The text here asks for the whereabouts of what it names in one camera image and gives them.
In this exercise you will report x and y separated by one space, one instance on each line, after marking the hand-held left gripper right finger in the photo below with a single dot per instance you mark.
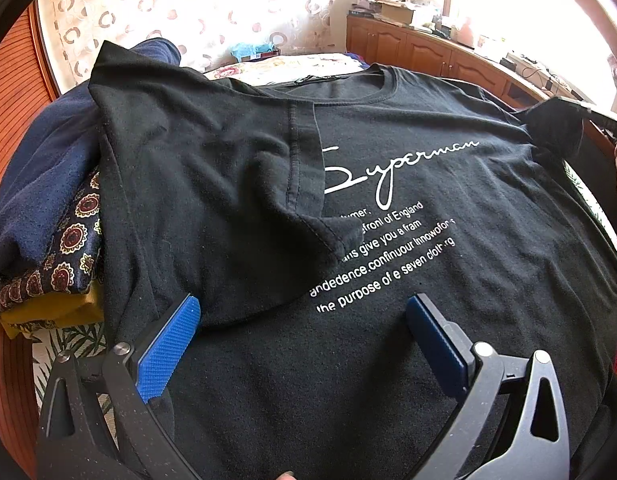
433 335

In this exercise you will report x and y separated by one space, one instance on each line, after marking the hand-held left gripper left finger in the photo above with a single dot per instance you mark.
168 345

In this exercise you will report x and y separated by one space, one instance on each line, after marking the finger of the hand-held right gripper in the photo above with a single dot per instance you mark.
608 122

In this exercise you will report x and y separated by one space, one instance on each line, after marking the black printed t-shirt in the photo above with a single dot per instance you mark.
313 385

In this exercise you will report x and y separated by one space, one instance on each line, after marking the leaf print bed sheet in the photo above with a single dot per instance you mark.
73 340

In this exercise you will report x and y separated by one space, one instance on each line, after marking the folded mustard yellow garment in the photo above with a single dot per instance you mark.
48 317

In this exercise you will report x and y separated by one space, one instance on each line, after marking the folded medallion patterned garment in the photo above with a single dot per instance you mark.
73 240

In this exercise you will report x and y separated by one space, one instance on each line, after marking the bright window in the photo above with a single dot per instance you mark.
513 0

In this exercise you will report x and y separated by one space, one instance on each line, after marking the pale pink container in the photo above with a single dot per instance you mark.
466 32

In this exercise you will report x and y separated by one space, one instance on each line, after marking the wooden cabinet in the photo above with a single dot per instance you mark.
423 50

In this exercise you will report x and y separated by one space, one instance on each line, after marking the folded navy garment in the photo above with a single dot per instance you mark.
48 160

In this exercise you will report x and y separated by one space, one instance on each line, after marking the cardboard box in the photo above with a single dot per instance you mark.
398 14

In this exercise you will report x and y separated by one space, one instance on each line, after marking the ribbed wooden panel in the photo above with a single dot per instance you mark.
18 85

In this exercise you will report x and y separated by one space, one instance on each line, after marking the floral blanket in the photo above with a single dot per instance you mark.
288 67

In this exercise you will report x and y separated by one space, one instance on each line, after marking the blue tissue pack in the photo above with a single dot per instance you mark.
253 51

